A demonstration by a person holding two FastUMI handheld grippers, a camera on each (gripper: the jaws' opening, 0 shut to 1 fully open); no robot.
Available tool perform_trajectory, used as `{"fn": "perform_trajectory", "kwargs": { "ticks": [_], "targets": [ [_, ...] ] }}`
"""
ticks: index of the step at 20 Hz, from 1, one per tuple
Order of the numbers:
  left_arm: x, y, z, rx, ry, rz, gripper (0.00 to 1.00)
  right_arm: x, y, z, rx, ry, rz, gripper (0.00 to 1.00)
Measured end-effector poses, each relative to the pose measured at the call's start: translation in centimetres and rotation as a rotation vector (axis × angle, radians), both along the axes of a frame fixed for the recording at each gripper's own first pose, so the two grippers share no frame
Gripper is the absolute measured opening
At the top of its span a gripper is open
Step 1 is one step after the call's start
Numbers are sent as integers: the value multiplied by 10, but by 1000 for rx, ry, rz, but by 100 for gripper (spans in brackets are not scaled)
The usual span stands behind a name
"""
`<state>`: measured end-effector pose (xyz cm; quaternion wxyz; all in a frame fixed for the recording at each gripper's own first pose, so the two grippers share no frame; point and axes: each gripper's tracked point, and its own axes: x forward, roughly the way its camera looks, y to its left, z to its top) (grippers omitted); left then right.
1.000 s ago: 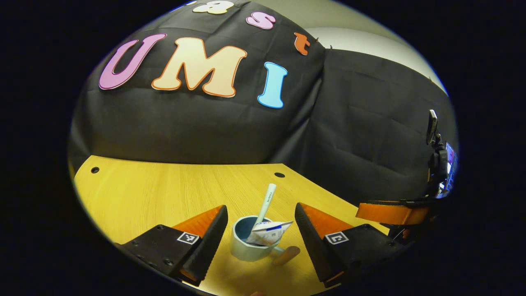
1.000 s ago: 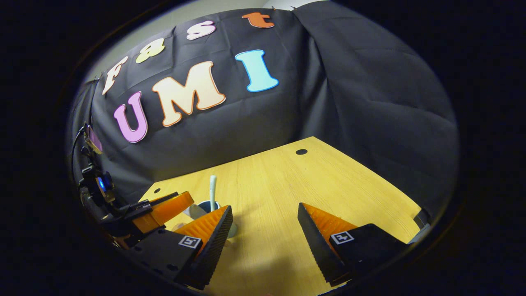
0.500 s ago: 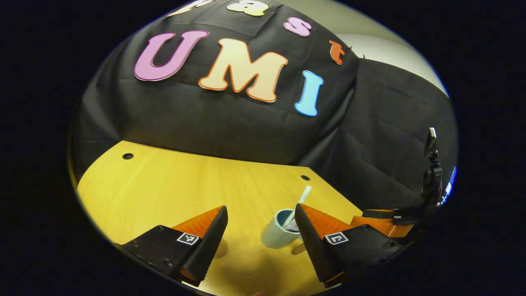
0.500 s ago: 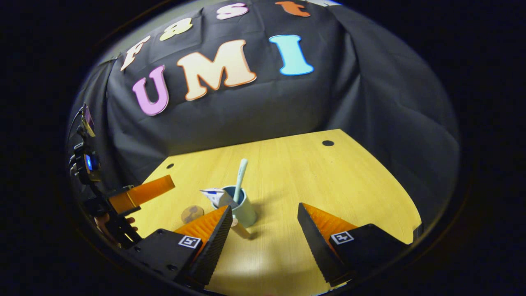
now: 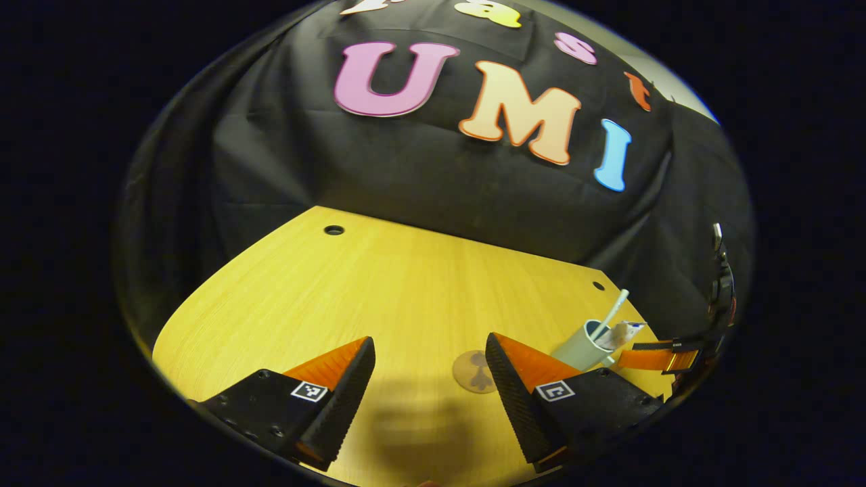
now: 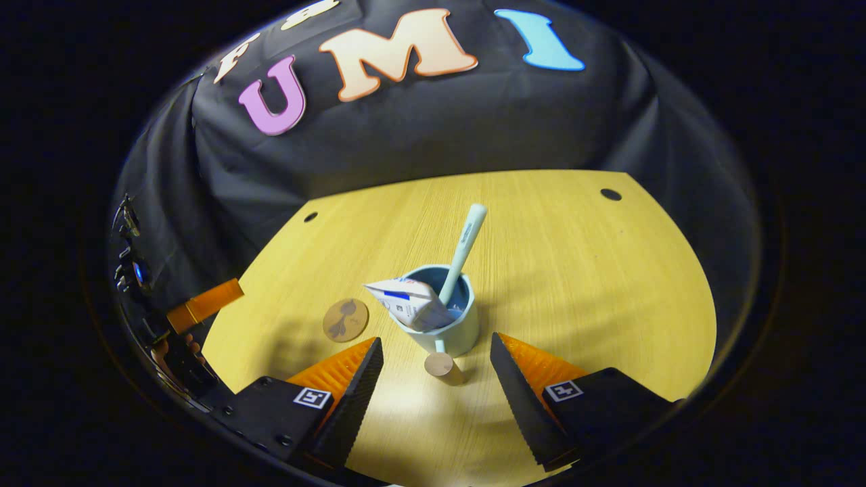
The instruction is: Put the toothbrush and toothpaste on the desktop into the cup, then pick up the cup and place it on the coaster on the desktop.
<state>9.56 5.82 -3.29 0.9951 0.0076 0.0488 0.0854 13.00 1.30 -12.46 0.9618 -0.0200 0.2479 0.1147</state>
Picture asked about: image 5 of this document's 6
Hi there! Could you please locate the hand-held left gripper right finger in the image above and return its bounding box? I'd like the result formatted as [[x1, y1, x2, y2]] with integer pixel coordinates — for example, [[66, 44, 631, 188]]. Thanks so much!
[[485, 332, 667, 474]]

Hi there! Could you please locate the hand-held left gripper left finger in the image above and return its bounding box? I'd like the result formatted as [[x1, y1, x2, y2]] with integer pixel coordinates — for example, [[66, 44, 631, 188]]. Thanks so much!
[[193, 335, 377, 473]]

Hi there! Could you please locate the white toothpaste tube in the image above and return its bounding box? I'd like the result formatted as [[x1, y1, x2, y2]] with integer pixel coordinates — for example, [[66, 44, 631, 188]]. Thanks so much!
[[599, 321, 647, 351]]

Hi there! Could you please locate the round brown coaster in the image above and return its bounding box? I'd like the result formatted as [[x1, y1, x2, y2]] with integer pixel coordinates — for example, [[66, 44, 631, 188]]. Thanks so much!
[[452, 350, 498, 394]]

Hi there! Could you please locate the white toothbrush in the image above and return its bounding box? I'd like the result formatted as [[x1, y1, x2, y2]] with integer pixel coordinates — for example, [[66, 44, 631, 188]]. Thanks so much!
[[590, 289, 630, 340]]

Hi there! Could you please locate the pale green cup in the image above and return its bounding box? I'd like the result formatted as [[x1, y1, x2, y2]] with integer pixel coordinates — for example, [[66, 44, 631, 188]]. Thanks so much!
[[550, 319, 618, 373]]

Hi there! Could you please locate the yellow wooden desktop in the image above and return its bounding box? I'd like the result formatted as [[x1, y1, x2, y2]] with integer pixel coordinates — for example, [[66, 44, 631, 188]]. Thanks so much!
[[152, 206, 674, 486]]

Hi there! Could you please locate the black backdrop cloth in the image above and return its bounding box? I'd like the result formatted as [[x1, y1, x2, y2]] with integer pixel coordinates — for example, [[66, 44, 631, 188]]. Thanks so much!
[[118, 0, 755, 379]]

